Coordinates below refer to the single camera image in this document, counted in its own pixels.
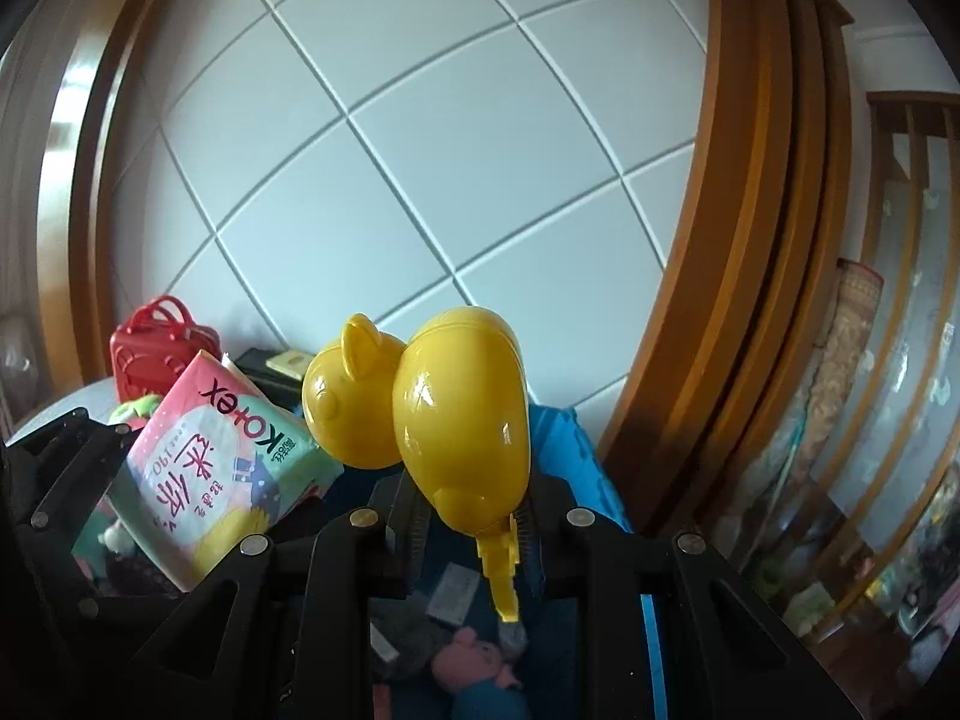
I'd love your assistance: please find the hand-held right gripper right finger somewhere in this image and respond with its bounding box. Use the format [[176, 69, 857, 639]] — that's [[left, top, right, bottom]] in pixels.
[[517, 476, 863, 720]]

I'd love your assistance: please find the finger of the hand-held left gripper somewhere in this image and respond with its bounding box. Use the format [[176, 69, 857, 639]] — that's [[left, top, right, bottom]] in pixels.
[[0, 532, 192, 720], [0, 406, 136, 541]]

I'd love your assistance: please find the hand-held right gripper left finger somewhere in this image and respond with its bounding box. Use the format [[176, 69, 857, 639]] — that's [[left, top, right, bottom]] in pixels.
[[131, 474, 432, 720]]

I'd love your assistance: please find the white blue medicine box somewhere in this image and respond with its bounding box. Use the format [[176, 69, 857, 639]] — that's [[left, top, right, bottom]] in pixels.
[[426, 565, 481, 625]]

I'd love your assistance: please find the grey fluffy plush toy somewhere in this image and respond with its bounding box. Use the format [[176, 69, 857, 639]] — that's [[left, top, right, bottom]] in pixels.
[[369, 591, 455, 687]]

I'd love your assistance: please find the blue plastic crate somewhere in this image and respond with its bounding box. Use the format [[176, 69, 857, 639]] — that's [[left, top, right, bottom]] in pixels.
[[285, 401, 672, 720]]

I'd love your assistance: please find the yellow bear-shaped plastic toy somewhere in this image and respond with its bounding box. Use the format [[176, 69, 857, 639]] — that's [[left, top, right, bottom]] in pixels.
[[301, 305, 535, 625]]

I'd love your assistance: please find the pastel sanitary pad packet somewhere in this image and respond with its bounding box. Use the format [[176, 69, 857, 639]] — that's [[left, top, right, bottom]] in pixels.
[[105, 349, 344, 593]]

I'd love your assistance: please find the pink pig plush toy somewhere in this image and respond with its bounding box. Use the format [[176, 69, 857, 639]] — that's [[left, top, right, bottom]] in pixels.
[[430, 626, 524, 693]]

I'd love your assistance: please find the white yellow plush toy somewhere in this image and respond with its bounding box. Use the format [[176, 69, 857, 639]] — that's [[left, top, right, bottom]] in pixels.
[[75, 502, 128, 563]]

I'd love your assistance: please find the green dinosaur plush toy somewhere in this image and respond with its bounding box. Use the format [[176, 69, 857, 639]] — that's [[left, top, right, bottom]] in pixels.
[[107, 392, 164, 430]]

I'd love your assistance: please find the maroon knit cloth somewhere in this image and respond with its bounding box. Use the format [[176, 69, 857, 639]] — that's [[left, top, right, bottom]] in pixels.
[[105, 551, 185, 599]]

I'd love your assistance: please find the red toy suitcase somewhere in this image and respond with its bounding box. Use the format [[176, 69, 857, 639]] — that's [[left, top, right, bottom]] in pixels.
[[110, 295, 224, 404]]

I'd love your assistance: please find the black box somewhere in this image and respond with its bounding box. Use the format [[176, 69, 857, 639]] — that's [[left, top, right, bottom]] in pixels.
[[223, 347, 320, 425]]

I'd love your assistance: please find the beige curtain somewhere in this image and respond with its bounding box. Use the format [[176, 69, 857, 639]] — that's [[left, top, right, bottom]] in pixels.
[[0, 52, 83, 421]]

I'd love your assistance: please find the rolled patterned rug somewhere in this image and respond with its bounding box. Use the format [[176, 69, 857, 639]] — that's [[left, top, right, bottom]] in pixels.
[[772, 259, 886, 541]]

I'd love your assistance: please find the white quilted headboard panel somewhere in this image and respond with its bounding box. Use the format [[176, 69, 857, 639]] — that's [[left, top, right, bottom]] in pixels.
[[101, 0, 713, 421]]

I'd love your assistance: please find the wooden glass cabinet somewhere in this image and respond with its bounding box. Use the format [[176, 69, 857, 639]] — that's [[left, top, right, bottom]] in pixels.
[[817, 90, 960, 646]]

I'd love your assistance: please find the wooden arch frame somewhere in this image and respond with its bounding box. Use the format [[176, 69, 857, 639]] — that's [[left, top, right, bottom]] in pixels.
[[34, 0, 856, 563]]

